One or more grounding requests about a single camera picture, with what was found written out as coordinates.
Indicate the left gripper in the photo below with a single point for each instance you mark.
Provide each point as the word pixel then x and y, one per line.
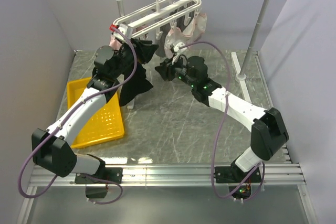
pixel 144 50

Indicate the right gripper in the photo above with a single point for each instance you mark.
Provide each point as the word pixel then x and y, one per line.
pixel 166 67

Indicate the white clip hanger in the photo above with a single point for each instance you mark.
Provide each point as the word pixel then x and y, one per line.
pixel 154 15

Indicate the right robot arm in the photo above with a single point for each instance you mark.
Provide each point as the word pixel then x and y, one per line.
pixel 267 128

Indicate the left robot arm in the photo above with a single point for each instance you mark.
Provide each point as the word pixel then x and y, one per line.
pixel 112 69

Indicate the pink underwear black trim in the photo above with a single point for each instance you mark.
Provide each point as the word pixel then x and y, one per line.
pixel 115 44

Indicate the white underwear pink trim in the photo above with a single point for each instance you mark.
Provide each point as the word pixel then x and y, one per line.
pixel 187 34

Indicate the grey striped underwear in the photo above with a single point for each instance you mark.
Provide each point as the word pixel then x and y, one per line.
pixel 165 28

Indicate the white rack left foot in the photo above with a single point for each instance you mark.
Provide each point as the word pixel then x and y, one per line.
pixel 131 104

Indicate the yellow plastic tray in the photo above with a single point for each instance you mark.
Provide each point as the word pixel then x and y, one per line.
pixel 104 126

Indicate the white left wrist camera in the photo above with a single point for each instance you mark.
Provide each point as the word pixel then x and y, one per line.
pixel 123 28

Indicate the aluminium table edge rail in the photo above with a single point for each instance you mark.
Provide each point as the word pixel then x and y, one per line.
pixel 199 175

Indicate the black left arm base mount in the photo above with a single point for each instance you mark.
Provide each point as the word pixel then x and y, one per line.
pixel 109 174

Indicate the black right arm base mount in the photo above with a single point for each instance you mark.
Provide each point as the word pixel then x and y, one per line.
pixel 225 175

